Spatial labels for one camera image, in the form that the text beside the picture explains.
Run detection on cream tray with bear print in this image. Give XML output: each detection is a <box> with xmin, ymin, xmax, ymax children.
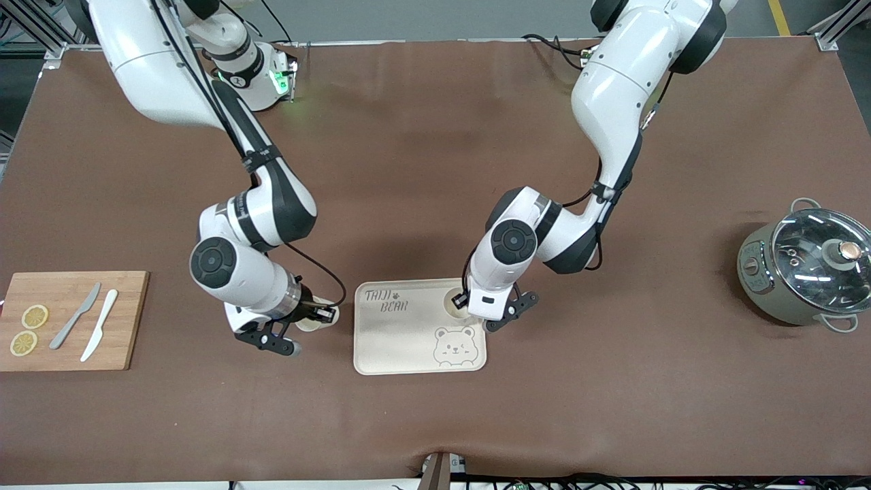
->
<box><xmin>353</xmin><ymin>278</ymin><xmax>488</xmax><ymax>376</ymax></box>

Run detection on brown table mat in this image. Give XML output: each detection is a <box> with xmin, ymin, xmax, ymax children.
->
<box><xmin>0</xmin><ymin>37</ymin><xmax>871</xmax><ymax>485</ymax></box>

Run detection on bamboo cutting board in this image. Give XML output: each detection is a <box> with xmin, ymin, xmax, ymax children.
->
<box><xmin>0</xmin><ymin>271</ymin><xmax>150</xmax><ymax>372</ymax></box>

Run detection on white plastic knife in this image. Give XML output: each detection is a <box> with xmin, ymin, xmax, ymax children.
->
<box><xmin>80</xmin><ymin>289</ymin><xmax>119</xmax><ymax>363</ymax></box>

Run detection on grey plastic knife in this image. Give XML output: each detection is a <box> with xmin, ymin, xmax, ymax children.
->
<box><xmin>49</xmin><ymin>282</ymin><xmax>102</xmax><ymax>350</ymax></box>

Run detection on grey pot with glass lid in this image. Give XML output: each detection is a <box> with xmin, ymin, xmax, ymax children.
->
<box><xmin>737</xmin><ymin>197</ymin><xmax>871</xmax><ymax>333</ymax></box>

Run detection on glass pot lid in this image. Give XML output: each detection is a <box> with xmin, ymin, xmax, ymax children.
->
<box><xmin>771</xmin><ymin>208</ymin><xmax>871</xmax><ymax>314</ymax></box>

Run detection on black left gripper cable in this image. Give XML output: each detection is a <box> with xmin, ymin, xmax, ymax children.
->
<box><xmin>461</xmin><ymin>68</ymin><xmax>674</xmax><ymax>297</ymax></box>

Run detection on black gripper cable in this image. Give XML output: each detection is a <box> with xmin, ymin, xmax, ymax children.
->
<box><xmin>150</xmin><ymin>0</ymin><xmax>348</xmax><ymax>314</ymax></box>
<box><xmin>461</xmin><ymin>68</ymin><xmax>674</xmax><ymax>297</ymax></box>

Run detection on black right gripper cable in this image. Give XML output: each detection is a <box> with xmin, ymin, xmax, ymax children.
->
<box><xmin>150</xmin><ymin>0</ymin><xmax>348</xmax><ymax>314</ymax></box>

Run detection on brown bracket with grey box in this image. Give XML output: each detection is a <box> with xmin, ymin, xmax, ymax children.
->
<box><xmin>421</xmin><ymin>451</ymin><xmax>467</xmax><ymax>490</ymax></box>

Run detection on black left arm base cable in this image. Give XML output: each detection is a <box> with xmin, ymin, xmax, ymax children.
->
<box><xmin>522</xmin><ymin>33</ymin><xmax>599</xmax><ymax>69</ymax></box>

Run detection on black arm base cable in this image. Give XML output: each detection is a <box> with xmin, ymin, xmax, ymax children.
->
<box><xmin>260</xmin><ymin>0</ymin><xmax>312</xmax><ymax>69</ymax></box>
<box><xmin>522</xmin><ymin>33</ymin><xmax>599</xmax><ymax>69</ymax></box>

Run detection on black right arm base cable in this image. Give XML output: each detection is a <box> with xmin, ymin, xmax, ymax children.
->
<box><xmin>260</xmin><ymin>0</ymin><xmax>312</xmax><ymax>69</ymax></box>

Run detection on aluminium frame profile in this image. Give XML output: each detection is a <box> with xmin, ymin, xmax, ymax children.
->
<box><xmin>808</xmin><ymin>0</ymin><xmax>871</xmax><ymax>52</ymax></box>
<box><xmin>0</xmin><ymin>0</ymin><xmax>70</xmax><ymax>63</ymax></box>

